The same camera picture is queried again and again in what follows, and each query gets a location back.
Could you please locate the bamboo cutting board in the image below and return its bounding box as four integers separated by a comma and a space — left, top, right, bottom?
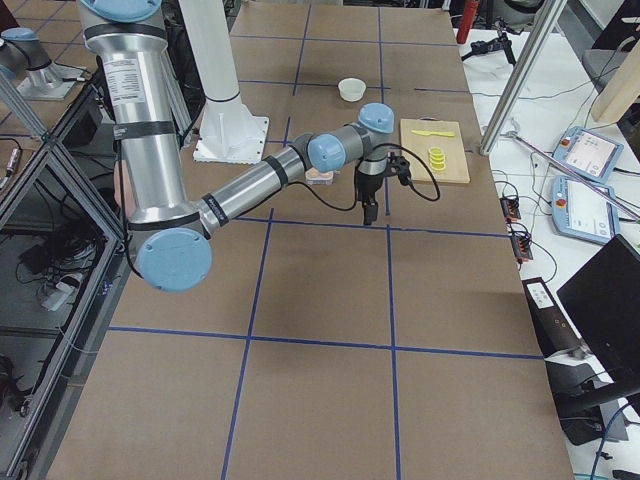
400, 119, 470, 184

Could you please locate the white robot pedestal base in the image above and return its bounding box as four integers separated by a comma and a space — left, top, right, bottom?
179, 0, 269, 164

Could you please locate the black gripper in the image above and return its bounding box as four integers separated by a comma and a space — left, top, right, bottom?
355, 172, 384, 225

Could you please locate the yellow plastic knife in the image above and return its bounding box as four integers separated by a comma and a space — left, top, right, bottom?
411, 129, 456, 138

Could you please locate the reacher grabber stick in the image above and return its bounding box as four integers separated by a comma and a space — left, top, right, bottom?
500, 130, 639, 223

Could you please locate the teach pendant far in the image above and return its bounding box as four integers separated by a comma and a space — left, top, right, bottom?
552, 126, 623, 184

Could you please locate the white bowl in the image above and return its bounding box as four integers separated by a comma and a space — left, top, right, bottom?
337, 77, 367, 102

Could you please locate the black laptop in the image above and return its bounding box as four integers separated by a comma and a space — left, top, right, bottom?
557, 234, 639, 374

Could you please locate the aluminium frame post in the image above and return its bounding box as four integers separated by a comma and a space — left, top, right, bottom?
479, 0, 567, 156

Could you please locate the clear plastic egg box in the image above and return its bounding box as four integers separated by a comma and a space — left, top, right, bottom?
305, 168, 334, 186

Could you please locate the teach pendant near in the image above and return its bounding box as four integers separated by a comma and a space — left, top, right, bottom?
551, 176, 621, 245

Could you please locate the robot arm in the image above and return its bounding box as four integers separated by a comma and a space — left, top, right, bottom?
78, 1, 395, 292
1, 27, 77, 101

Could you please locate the red cylinder bottle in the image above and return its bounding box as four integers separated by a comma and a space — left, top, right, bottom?
456, 0, 479, 45

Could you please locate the teach pendant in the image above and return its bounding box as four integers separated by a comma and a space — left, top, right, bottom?
552, 126, 623, 184
551, 176, 621, 245

